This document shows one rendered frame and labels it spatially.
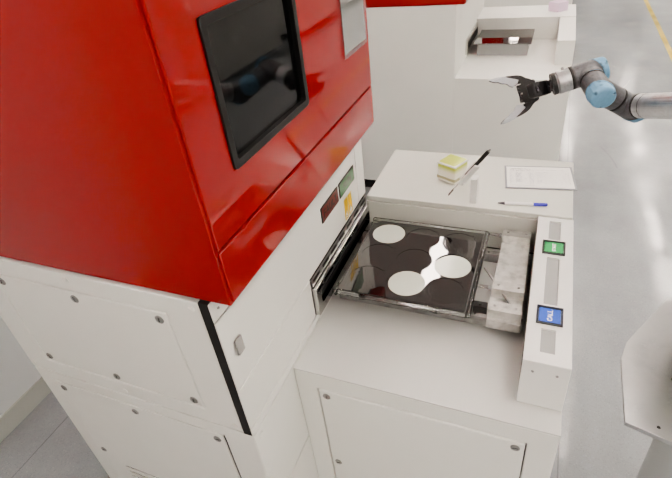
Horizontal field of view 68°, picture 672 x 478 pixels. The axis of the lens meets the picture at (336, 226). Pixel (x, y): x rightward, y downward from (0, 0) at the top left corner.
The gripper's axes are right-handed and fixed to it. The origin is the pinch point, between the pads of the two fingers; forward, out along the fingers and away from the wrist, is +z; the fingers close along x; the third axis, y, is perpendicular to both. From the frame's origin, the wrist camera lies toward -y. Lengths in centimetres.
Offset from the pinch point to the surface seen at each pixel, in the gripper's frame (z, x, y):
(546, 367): 6, -61, -75
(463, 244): 19, -39, -31
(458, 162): 15.6, -15.8, -13.0
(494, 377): 18, -66, -64
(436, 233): 27, -35, -27
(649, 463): -12, -105, -42
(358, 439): 57, -79, -61
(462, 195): 16.8, -26.1, -18.2
